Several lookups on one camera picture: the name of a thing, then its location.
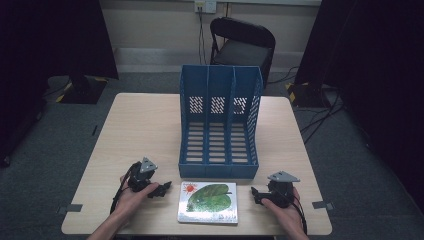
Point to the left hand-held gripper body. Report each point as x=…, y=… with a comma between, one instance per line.
x=141, y=176

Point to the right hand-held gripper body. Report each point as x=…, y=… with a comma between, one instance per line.
x=282, y=193

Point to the green leaf picture book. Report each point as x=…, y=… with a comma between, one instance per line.
x=208, y=202

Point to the blue plastic file rack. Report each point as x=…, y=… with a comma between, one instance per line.
x=218, y=143

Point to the person's right hand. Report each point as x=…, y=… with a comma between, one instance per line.
x=286, y=215

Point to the person's left hand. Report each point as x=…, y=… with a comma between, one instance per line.
x=133, y=200

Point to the grey tape piece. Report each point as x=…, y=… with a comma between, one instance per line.
x=322, y=205
x=70, y=208

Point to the black floor tape strip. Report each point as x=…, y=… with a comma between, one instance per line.
x=94, y=130

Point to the black stand base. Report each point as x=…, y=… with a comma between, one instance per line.
x=83, y=90
x=306, y=95

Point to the black folding chair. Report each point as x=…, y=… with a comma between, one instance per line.
x=245, y=50

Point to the black curtain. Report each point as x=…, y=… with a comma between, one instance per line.
x=50, y=50
x=376, y=66

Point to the white wall socket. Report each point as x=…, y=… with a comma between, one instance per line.
x=205, y=6

